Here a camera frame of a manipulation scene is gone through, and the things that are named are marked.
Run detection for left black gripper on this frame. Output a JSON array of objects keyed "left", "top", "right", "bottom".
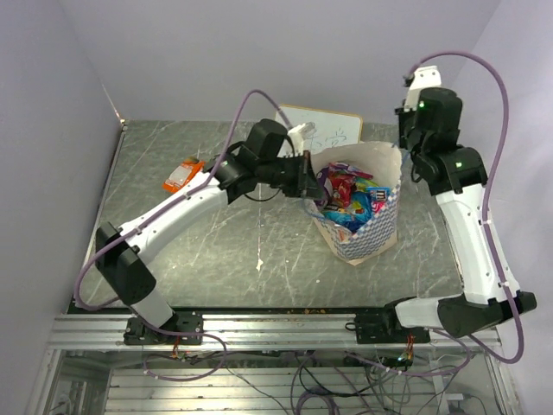
[{"left": 258, "top": 150, "right": 329, "bottom": 202}]

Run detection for blue checkered paper bag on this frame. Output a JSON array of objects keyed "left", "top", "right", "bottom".
[{"left": 302, "top": 141, "right": 403, "bottom": 265}]

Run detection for orange snack packet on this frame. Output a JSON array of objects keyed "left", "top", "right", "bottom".
[{"left": 162, "top": 157, "right": 205, "bottom": 194}]

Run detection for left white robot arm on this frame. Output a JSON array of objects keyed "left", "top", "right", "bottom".
[{"left": 95, "top": 118, "right": 324, "bottom": 343}]

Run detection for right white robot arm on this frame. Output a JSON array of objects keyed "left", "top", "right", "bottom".
[{"left": 380, "top": 86, "right": 537, "bottom": 342}]

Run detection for purple snack packet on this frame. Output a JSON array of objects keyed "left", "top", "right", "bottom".
[{"left": 316, "top": 167, "right": 334, "bottom": 199}]

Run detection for red snack packet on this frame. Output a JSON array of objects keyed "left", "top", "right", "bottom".
[{"left": 329, "top": 172, "right": 356, "bottom": 208}]

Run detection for pink snack packet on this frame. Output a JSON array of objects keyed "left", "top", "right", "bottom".
[{"left": 327, "top": 163, "right": 373, "bottom": 180}]

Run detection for blue candy packet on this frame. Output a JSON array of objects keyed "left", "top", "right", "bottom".
[{"left": 321, "top": 192, "right": 373, "bottom": 233}]

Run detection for small whiteboard on stand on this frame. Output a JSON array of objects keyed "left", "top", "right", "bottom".
[{"left": 279, "top": 105, "right": 363, "bottom": 154}]

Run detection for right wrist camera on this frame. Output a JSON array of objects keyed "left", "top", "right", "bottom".
[{"left": 403, "top": 66, "right": 442, "bottom": 112}]

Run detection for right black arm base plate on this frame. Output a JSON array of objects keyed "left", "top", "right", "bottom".
[{"left": 345, "top": 314, "right": 431, "bottom": 344}]

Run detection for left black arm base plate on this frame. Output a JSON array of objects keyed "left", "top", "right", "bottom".
[{"left": 124, "top": 312, "right": 203, "bottom": 346}]

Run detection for loose cables under frame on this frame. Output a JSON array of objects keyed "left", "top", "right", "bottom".
[{"left": 142, "top": 345, "right": 476, "bottom": 415}]

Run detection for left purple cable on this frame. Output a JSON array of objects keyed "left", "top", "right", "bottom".
[{"left": 73, "top": 89, "right": 295, "bottom": 382}]

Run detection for aluminium mounting rail frame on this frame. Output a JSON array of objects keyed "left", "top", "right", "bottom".
[{"left": 28, "top": 308, "right": 522, "bottom": 414}]

